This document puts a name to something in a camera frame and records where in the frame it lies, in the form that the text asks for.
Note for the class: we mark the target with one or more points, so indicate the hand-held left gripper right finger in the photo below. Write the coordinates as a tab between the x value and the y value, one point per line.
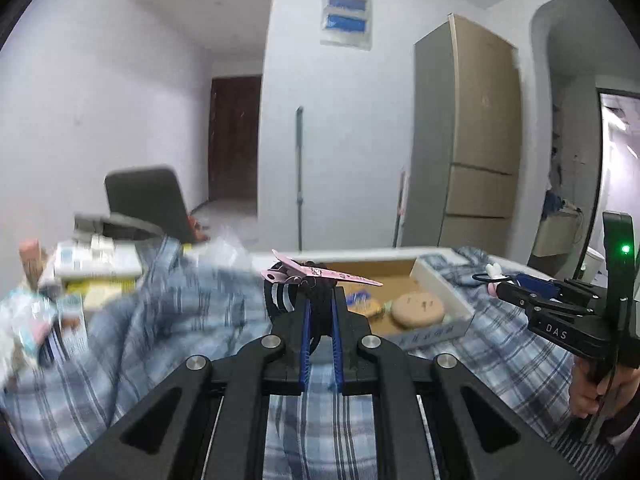
336	355

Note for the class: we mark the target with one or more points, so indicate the yellow sticky notes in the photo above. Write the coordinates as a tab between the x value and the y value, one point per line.
95	290

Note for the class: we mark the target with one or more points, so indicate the gold refrigerator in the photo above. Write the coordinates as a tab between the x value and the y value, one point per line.
475	135

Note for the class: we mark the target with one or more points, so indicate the grey electrical panel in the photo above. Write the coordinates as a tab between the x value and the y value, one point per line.
346	17

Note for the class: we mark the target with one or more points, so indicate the grey bag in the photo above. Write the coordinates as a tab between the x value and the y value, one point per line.
115	225

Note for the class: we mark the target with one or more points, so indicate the clear plastic bag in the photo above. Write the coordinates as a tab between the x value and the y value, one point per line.
220	250

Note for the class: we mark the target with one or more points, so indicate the white tissue box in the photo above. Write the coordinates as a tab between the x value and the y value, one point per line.
100	260

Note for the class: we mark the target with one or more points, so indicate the pastel wet wipes pack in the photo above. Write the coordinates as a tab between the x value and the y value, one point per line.
35	325

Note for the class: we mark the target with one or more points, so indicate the blue plaid cloth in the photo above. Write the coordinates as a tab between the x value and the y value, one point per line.
150	360

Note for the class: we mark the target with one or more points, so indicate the person's right hand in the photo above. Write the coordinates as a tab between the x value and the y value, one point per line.
582	392

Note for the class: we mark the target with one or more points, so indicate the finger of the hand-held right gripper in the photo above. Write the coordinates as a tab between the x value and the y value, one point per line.
537	282
520	300

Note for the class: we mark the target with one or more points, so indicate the dark grey chair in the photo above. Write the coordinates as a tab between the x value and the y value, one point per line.
145	195

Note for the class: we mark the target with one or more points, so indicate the cardboard box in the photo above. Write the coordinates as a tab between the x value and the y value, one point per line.
395	270

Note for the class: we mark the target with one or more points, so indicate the red slipper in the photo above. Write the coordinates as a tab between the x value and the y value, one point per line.
197	227

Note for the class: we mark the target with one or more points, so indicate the dark brown door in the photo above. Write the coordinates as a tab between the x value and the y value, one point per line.
235	135

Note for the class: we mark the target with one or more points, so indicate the blue tissue pack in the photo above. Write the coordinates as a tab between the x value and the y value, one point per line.
365	303

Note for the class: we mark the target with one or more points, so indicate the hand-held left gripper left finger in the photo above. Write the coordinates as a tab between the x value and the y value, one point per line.
306	350

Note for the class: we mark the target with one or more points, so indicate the beige vanity cabinet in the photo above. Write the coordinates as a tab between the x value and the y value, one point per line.
555	235

